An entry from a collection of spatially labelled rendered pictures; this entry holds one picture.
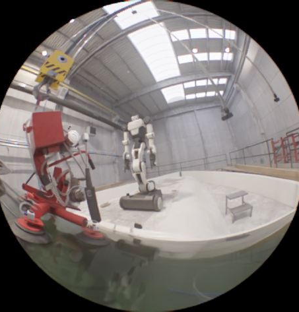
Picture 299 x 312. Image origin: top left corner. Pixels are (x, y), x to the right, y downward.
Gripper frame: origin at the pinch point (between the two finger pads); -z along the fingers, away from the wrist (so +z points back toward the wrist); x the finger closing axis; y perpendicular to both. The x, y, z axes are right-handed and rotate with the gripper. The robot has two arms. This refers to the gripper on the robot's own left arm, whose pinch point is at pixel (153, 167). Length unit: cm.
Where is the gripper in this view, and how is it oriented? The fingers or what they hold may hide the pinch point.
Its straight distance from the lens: 144.9
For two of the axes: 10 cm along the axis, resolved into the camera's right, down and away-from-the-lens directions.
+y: 9.1, -1.8, -3.6
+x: -4.0, -2.6, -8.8
